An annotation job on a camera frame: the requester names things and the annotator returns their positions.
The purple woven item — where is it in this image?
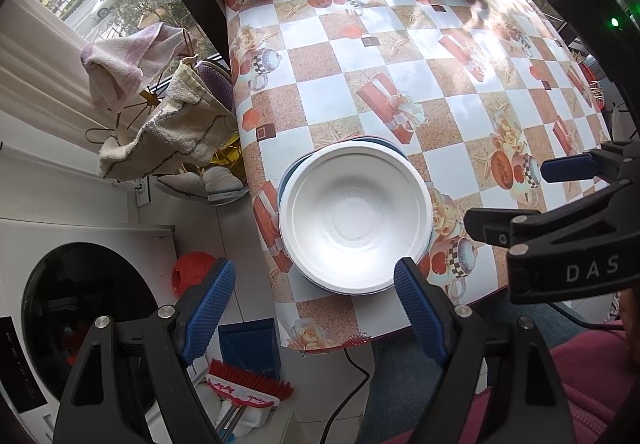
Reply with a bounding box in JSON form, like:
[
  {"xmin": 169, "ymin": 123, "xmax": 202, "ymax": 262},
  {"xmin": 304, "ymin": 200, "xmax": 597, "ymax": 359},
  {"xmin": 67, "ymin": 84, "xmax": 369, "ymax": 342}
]
[{"xmin": 194, "ymin": 60, "xmax": 234, "ymax": 100}]

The cream towel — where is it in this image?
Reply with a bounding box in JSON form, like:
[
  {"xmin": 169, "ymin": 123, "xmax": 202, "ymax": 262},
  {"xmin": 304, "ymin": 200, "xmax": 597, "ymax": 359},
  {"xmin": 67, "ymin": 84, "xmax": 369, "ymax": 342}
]
[{"xmin": 97, "ymin": 61, "xmax": 238, "ymax": 181}]

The blue dustpan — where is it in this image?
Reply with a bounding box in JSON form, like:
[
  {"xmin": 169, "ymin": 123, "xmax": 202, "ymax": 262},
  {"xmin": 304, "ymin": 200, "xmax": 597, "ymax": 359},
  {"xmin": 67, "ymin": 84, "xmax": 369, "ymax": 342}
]
[{"xmin": 218, "ymin": 318, "xmax": 281, "ymax": 382}]

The red bristle brush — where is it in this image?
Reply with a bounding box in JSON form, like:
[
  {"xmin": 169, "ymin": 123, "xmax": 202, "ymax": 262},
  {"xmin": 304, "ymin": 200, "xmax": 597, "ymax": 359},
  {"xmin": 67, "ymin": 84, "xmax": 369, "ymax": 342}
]
[{"xmin": 206, "ymin": 359, "xmax": 294, "ymax": 410}]

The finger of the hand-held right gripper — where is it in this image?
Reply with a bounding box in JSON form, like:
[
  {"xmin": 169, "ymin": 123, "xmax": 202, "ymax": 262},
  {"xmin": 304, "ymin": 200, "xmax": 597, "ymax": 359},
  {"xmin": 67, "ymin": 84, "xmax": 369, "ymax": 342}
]
[
  {"xmin": 541, "ymin": 153, "xmax": 608, "ymax": 183},
  {"xmin": 464, "ymin": 207, "xmax": 556, "ymax": 246}
]

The gold wire drying rack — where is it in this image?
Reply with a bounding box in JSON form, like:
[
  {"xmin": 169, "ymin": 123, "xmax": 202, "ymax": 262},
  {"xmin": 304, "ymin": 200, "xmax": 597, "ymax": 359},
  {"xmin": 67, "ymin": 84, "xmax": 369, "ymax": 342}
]
[{"xmin": 85, "ymin": 29, "xmax": 201, "ymax": 145}]

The orange basket with toothpicks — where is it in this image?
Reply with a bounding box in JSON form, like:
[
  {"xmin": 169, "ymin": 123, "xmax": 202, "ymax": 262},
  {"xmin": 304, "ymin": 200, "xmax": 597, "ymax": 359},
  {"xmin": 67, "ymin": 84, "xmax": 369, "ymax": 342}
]
[{"xmin": 570, "ymin": 51, "xmax": 608, "ymax": 112}]

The person's jeans leg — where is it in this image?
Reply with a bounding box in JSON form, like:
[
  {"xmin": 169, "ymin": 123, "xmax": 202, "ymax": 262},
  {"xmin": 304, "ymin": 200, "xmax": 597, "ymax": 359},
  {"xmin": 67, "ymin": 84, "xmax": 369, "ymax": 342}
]
[{"xmin": 357, "ymin": 311, "xmax": 501, "ymax": 444}]

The white curtain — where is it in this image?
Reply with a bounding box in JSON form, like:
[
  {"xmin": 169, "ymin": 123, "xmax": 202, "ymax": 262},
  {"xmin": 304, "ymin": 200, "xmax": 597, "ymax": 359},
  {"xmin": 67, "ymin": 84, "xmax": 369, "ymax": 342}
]
[{"xmin": 0, "ymin": 0, "xmax": 116, "ymax": 140}]

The black cable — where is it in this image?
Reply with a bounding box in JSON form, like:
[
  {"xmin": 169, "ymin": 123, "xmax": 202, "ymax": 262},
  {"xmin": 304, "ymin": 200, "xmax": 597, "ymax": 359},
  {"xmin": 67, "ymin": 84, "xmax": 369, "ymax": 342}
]
[
  {"xmin": 322, "ymin": 346, "xmax": 372, "ymax": 444},
  {"xmin": 547, "ymin": 301, "xmax": 623, "ymax": 331}
]

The red ball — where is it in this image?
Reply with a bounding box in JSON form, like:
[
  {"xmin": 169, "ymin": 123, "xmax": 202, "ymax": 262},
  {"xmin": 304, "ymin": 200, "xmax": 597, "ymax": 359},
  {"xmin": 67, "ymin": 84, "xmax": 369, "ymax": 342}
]
[{"xmin": 172, "ymin": 251, "xmax": 216, "ymax": 296}]

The grey slipper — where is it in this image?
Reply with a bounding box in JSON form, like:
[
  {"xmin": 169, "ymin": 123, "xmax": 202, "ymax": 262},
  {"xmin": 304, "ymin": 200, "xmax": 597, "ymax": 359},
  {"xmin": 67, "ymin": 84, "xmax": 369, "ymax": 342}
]
[
  {"xmin": 201, "ymin": 167, "xmax": 247, "ymax": 203},
  {"xmin": 155, "ymin": 171, "xmax": 207, "ymax": 200}
]

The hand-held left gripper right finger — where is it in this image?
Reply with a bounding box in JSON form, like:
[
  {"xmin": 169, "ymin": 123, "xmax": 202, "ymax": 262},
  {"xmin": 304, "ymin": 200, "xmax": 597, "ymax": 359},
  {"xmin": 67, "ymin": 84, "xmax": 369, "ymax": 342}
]
[{"xmin": 393, "ymin": 257, "xmax": 576, "ymax": 444}]

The white washing machine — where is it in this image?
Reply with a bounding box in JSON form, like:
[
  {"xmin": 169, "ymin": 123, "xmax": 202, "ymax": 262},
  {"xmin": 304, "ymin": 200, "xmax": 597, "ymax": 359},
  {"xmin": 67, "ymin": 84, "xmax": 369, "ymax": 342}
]
[{"xmin": 0, "ymin": 218, "xmax": 177, "ymax": 444}]

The checkered printed tablecloth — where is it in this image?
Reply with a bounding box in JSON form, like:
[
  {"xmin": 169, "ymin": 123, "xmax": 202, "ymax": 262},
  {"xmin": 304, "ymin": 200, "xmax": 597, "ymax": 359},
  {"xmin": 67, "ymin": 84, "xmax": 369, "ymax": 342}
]
[{"xmin": 222, "ymin": 0, "xmax": 613, "ymax": 356}]

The pink garment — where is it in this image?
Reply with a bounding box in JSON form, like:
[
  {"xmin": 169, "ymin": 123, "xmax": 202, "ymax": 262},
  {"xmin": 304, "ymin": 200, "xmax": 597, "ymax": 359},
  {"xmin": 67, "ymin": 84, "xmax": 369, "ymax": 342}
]
[{"xmin": 390, "ymin": 324, "xmax": 640, "ymax": 444}]

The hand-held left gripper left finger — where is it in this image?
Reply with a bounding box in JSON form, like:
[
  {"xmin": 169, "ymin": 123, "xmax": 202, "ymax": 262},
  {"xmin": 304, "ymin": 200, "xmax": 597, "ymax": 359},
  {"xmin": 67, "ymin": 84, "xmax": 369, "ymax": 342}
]
[{"xmin": 52, "ymin": 258, "xmax": 237, "ymax": 444}]

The pink towel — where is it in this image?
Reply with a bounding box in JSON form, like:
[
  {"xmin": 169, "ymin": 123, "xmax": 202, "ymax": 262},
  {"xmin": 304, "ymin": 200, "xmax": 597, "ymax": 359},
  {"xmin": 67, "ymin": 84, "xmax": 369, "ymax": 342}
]
[{"xmin": 81, "ymin": 22, "xmax": 188, "ymax": 112}]

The yellow plastic item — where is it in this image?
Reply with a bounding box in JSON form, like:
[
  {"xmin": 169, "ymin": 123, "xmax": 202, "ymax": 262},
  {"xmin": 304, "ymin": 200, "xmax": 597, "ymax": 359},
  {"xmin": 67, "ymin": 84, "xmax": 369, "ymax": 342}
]
[{"xmin": 210, "ymin": 136, "xmax": 244, "ymax": 175}]

